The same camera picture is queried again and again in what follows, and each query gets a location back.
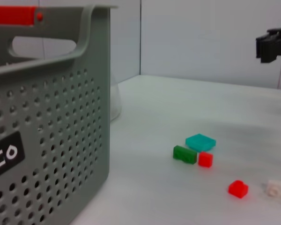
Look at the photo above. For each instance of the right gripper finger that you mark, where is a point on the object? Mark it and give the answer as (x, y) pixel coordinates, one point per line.
(270, 50)
(259, 47)

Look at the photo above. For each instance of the small red square brick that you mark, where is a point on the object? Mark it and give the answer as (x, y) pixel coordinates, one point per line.
(205, 159)
(237, 189)

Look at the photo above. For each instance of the grey perforated storage bin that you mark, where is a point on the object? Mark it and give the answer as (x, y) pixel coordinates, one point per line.
(61, 129)

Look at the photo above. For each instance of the orange bin clip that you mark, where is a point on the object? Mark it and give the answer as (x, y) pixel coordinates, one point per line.
(11, 15)

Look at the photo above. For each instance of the teal square plate brick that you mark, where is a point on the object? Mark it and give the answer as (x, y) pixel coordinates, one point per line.
(201, 141)

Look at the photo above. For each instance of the chunky green brick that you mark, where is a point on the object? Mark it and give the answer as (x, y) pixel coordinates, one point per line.
(185, 154)

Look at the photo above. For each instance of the chunky white brick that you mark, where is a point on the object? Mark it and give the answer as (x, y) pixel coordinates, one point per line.
(278, 189)

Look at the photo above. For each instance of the glass pitcher black lid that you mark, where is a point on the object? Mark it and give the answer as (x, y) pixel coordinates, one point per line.
(116, 103)

